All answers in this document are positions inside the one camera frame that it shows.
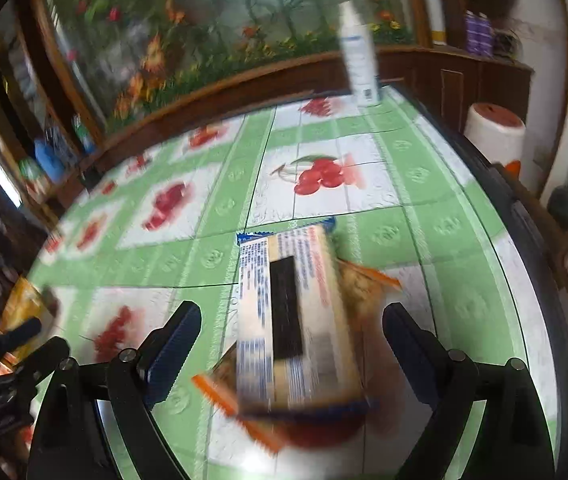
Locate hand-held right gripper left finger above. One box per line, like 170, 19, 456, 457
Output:
26, 301, 203, 480

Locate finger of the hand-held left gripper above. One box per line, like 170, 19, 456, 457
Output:
0, 317, 44, 351
14, 337, 72, 386

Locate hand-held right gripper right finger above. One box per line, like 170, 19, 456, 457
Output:
382, 302, 557, 480

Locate yellow rectangular tray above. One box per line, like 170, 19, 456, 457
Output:
0, 277, 59, 341

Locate orange cracker packet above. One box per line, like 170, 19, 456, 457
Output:
191, 260, 405, 456

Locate blue white biscuit packet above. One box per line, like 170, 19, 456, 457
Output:
236, 217, 379, 416

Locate green fruit print tablecloth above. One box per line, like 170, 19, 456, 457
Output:
14, 85, 562, 480

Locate green white bag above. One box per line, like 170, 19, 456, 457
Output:
18, 157, 47, 196

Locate blue thermos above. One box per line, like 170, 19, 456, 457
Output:
34, 137, 64, 181

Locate green label bottle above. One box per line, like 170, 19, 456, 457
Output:
71, 115, 95, 155

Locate dark figurine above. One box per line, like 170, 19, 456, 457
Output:
548, 165, 568, 228

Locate white stool with red top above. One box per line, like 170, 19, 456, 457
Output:
464, 102, 527, 196

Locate low wooden cabinet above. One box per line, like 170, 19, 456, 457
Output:
54, 45, 535, 201

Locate white spray bottle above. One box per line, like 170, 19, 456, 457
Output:
338, 0, 381, 108

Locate purple bottles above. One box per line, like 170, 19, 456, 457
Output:
465, 10, 495, 56

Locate glass flower display cabinet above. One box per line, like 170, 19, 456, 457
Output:
38, 0, 417, 126

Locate white yellow striped roll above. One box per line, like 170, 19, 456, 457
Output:
421, 0, 449, 47

